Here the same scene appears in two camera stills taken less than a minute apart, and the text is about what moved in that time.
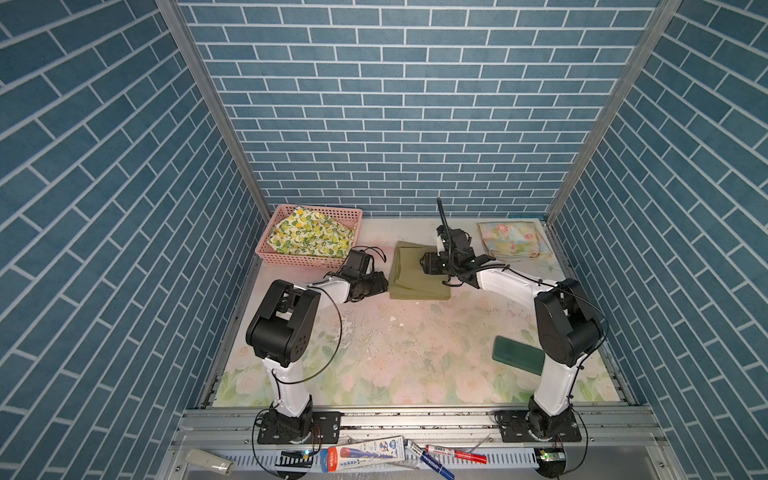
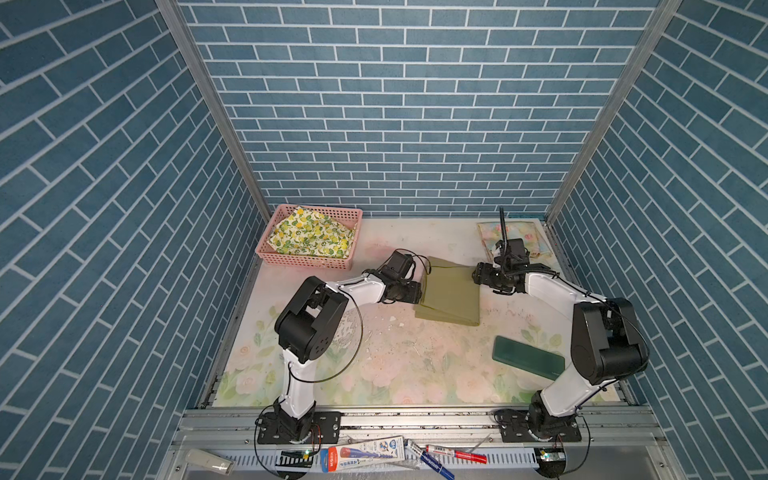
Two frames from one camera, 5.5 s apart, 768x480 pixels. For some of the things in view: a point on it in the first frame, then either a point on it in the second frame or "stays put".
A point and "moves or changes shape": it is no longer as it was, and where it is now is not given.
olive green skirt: (407, 279) moves or changes shape
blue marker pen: (427, 459) stays put
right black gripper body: (439, 265) → (493, 277)
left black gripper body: (369, 285) → (408, 291)
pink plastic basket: (311, 235) stays put
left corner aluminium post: (175, 16) stays put
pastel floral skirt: (514, 240) stays put
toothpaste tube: (385, 450) stays put
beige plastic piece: (210, 461) stays put
